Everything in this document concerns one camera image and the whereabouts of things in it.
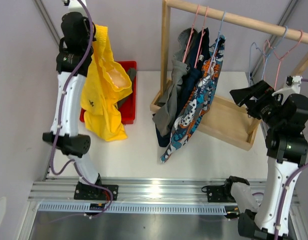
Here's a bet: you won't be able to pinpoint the red plastic bin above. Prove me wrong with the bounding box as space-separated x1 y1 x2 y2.
79 61 137 125

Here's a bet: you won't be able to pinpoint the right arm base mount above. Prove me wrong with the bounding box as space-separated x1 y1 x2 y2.
201 185 236 203

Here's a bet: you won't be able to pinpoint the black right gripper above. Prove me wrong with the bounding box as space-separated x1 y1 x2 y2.
230 80 285 129

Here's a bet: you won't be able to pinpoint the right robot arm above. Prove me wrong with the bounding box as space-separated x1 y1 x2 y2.
222 76 308 240

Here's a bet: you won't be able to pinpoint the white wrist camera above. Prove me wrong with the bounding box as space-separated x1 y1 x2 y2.
62 0 87 15
272 75 302 102

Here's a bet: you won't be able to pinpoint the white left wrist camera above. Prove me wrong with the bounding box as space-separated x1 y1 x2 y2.
62 0 87 15

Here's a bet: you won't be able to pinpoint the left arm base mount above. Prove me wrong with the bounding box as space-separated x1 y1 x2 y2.
73 182 119 201

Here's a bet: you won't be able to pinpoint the wooden clothes rack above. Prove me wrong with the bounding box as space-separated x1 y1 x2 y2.
149 0 308 152

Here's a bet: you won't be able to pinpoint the aluminium mounting rail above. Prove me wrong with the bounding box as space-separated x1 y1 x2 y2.
27 178 300 204

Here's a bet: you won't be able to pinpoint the yellow shorts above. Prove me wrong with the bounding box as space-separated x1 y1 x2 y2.
82 25 128 142

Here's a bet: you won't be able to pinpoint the grey shorts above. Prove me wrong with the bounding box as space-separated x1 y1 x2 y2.
152 28 198 137

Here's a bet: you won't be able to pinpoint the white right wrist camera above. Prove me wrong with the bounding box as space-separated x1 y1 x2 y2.
272 75 302 102

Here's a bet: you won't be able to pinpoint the slotted cable duct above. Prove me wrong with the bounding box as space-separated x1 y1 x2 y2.
37 202 240 216

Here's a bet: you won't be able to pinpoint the olive green shorts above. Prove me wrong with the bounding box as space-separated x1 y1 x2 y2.
117 67 137 109

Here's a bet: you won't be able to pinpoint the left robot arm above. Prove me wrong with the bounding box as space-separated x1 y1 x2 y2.
42 12 103 200

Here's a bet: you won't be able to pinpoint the pink hanger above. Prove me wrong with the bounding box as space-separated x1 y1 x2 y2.
261 29 305 88
182 5 200 63
194 6 209 69

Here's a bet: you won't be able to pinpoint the navy blue shorts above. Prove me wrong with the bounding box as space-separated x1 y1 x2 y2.
155 28 210 148

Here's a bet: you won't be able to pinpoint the patterned blue orange shorts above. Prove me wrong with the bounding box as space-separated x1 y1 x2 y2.
160 34 227 165

